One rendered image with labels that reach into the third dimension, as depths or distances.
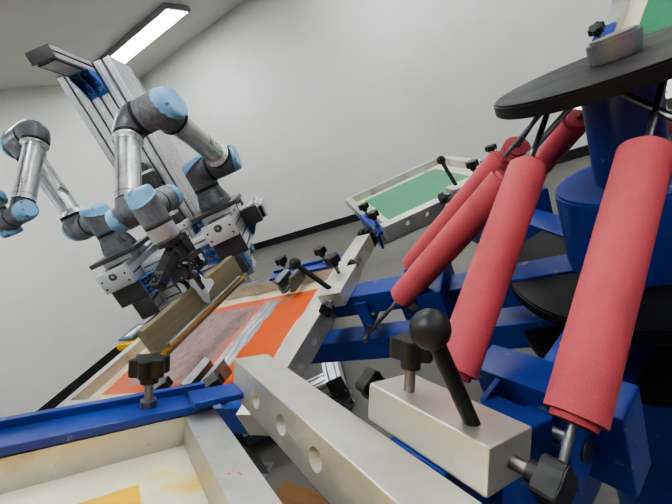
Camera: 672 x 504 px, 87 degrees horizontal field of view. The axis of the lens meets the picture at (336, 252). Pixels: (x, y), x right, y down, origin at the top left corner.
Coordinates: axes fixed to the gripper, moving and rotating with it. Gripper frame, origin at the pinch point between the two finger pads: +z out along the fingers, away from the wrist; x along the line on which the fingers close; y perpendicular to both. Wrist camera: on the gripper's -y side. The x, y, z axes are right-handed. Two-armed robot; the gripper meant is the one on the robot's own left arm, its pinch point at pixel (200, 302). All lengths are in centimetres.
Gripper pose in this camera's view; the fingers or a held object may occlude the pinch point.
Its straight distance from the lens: 111.5
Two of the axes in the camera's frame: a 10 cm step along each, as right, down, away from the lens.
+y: 3.4, -4.7, 8.1
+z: 3.9, 8.6, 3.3
